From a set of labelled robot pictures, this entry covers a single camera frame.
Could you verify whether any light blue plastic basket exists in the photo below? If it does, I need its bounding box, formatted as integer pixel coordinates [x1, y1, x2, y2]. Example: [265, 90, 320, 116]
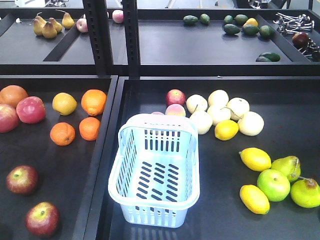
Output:
[108, 113, 200, 228]

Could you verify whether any peach behind basket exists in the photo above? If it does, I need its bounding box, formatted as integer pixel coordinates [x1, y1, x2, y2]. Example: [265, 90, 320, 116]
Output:
[165, 103, 186, 117]

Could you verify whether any orange behind red apples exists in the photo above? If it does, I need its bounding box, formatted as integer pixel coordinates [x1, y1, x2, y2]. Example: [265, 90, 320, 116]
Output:
[0, 85, 29, 108]

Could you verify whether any black wooden produce display stand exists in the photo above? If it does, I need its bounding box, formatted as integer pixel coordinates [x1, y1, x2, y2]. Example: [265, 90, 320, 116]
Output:
[0, 8, 320, 240]

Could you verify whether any yellow lemon near melons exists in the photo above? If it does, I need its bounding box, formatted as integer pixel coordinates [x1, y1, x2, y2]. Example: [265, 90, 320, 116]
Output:
[214, 119, 239, 141]

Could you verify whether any large orange with nub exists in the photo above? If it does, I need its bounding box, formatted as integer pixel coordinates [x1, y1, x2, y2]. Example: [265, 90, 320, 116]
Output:
[81, 89, 107, 116]

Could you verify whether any orange small right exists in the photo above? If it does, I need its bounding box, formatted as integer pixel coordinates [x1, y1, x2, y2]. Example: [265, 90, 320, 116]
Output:
[79, 117, 101, 141]

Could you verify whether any orange small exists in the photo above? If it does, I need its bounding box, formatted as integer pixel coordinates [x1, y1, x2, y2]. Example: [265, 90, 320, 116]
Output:
[49, 122, 76, 146]
[79, 117, 101, 141]

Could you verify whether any yellow apple pear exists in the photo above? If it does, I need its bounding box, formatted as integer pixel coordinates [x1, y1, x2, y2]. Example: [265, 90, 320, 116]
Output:
[52, 92, 77, 116]

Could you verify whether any orange small front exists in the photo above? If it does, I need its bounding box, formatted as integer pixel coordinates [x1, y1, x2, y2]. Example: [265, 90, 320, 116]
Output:
[49, 122, 76, 146]

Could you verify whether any yellow lemon middle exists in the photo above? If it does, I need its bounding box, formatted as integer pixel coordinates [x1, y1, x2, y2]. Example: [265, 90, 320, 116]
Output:
[239, 147, 272, 172]

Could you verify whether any yellow lemon front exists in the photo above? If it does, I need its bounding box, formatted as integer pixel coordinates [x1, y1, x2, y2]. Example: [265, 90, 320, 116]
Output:
[239, 184, 270, 215]

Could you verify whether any bright red apple right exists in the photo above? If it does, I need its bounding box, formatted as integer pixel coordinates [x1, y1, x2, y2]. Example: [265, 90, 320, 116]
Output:
[16, 96, 46, 124]

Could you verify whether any bright red apple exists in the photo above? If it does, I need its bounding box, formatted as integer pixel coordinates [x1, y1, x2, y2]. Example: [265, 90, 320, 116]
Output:
[16, 96, 46, 124]
[0, 103, 20, 133]

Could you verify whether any green apple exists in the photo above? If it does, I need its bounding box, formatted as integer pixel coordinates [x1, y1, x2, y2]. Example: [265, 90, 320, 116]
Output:
[257, 169, 291, 202]

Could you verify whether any green pear back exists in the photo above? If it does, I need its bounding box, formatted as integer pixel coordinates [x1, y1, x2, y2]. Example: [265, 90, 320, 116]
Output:
[271, 155, 301, 183]

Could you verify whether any green pear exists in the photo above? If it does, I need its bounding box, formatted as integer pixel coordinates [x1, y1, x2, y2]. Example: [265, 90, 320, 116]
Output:
[290, 178, 320, 209]
[271, 155, 301, 183]

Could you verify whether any red apple mid left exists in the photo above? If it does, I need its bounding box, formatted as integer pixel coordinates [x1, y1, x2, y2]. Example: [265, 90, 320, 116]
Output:
[6, 165, 39, 195]

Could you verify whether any bright red apple left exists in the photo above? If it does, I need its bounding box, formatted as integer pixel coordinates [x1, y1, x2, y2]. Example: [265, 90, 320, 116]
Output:
[0, 103, 20, 133]

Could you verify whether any red apple front left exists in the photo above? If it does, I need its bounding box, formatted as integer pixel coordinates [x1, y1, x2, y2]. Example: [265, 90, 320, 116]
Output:
[25, 201, 60, 238]

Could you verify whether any dark red apple far right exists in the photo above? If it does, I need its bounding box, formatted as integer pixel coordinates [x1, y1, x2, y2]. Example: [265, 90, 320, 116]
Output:
[292, 32, 309, 48]

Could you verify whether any green pear front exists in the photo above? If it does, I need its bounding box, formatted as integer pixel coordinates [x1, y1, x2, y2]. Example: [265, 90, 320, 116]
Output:
[290, 178, 320, 209]

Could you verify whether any black upright shelf post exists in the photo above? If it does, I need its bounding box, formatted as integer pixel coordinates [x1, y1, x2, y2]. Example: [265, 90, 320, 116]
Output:
[82, 0, 113, 77]

